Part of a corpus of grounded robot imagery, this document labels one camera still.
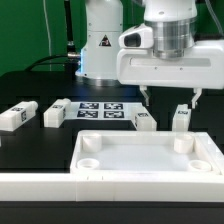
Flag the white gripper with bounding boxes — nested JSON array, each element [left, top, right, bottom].
[[117, 24, 224, 109]]

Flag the white desk top tray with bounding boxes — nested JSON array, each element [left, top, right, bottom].
[[70, 130, 224, 174]]

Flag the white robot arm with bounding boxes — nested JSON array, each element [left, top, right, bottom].
[[76, 0, 224, 97]]

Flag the sheet of fiducial tags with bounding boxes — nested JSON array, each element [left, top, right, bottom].
[[65, 102, 145, 120]]

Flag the white L-shaped fence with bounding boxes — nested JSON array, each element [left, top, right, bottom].
[[0, 131, 224, 203]]

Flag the black cable with connector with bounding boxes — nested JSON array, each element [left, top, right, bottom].
[[24, 51, 82, 72]]

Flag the black vertical hose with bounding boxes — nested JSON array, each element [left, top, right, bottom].
[[63, 0, 76, 54]]

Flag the thin white cable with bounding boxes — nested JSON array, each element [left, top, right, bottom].
[[43, 0, 53, 72]]

